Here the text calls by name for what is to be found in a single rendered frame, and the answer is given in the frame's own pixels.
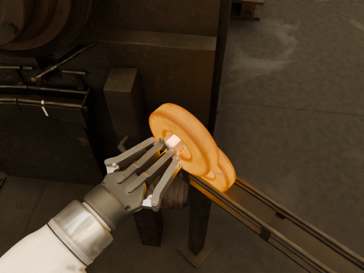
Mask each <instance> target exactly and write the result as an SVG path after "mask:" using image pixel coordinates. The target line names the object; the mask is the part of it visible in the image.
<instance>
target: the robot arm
mask: <svg viewBox="0 0 364 273"><path fill-rule="evenodd" d="M185 148H186V145H185V144H184V143H183V142H182V141H181V140H180V139H179V138H178V137H177V136H176V135H174V134H173V133H169V134H168V135H167V136H166V137H165V138H159V140H157V139H155V138H154V137H150V138H148V139H147V140H145V141H143V142H141V143H140V144H138V145H136V146H134V147H132V148H131V149H129V150H127V151H125V152H124V153H122V154H120V155H119V156H117V157H113V158H109V159H106V160H105V161H104V163H105V165H106V167H107V175H106V176H105V177H104V180H103V182H102V183H100V184H98V185H96V186H95V187H94V188H93V189H92V190H91V191H90V192H89V193H88V194H86V195H85V196H84V199H83V201H84V202H83V203H81V202H79V201H78V200H73V201H72V202H71V203H70V204H69V205H68V206H66V207H65V208H64V209H63V210H62V211H61V212H60V213H59V214H57V215H56V216H55V217H54V218H52V219H51V220H50V222H48V223H47V224H46V225H45V226H43V227H42V228H40V229H39V230H37V231H35V232H33V233H31V234H29V235H27V236H26V237H24V238H23V239H22V240H20V241H19V242H18V243H17V244H15V245H14V246H13V247H12V248H11V249H10V250H8V251H7V252H6V253H5V254H4V255H3V256H2V257H1V258H0V273H86V271H85V268H86V267H87V266H88V265H89V264H91V263H92V262H93V261H94V259H95V258H96V257H97V256H98V255H99V254H100V253H101V252H102V251H103V250H104V249H105V248H106V247H107V246H108V245H109V244H110V243H111V242H112V241H113V237H112V235H111V234H110V233H109V232H110V231H111V230H112V231H113V232H114V231H116V230H117V229H118V228H119V227H120V226H121V225H122V224H123V223H124V222H125V221H126V220H127V219H128V218H129V217H130V216H131V215H132V214H133V213H135V212H137V211H140V210H141V209H142V208H148V209H153V211H155V212H157V211H159V209H160V204H161V199H162V198H163V196H164V194H165V193H166V191H167V189H168V188H169V186H170V184H171V183H172V181H173V179H174V178H175V176H176V175H177V173H178V171H179V170H180V168H181V158H180V157H179V154H180V153H181V152H182V151H183V150H184V149H185ZM166 149H167V152H166V153H165V154H164V155H163V156H162V157H161V158H160V159H159V160H158V161H156V160H157V159H158V158H159V157H160V156H161V155H162V154H163V153H164V152H165V151H166ZM139 158H140V159H139ZM137 159H139V160H138V161H137V162H136V163H135V164H131V166H130V167H128V168H127V169H126V170H123V171H119V169H121V168H123V167H125V166H127V165H129V164H130V163H132V162H134V161H136V160H137ZM155 161H156V162H155ZM154 162H155V163H154ZM153 163H154V164H153ZM152 164H153V165H152ZM151 165H152V166H151ZM150 166H151V167H150ZM149 167H150V168H149ZM148 168H149V169H148ZM167 168H168V169H167ZM146 169H148V170H147V171H146V172H144V171H145V170H146ZM166 169H167V170H166ZM164 170H166V172H165V173H164V175H163V176H162V178H161V179H160V181H159V182H158V184H157V186H156V187H155V189H154V191H153V194H150V195H149V196H148V198H147V199H145V196H146V190H147V189H148V188H149V187H150V185H151V183H152V182H153V181H154V180H155V179H156V178H157V177H158V176H159V175H160V174H162V173H163V171H164Z"/></svg>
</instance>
